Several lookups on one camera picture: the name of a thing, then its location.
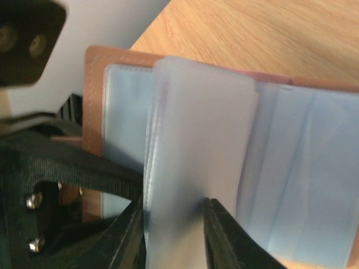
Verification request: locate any pink leather card holder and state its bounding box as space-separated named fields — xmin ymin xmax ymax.
xmin=82 ymin=46 xmax=358 ymax=268

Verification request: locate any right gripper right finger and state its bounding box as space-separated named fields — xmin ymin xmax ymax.
xmin=203 ymin=198 xmax=285 ymax=269

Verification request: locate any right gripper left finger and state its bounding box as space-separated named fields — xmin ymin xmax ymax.
xmin=57 ymin=198 xmax=144 ymax=268

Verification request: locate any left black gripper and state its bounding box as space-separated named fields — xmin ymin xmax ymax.
xmin=0 ymin=112 xmax=144 ymax=269

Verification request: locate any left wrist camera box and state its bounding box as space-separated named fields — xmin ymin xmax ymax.
xmin=0 ymin=0 xmax=68 ymax=124

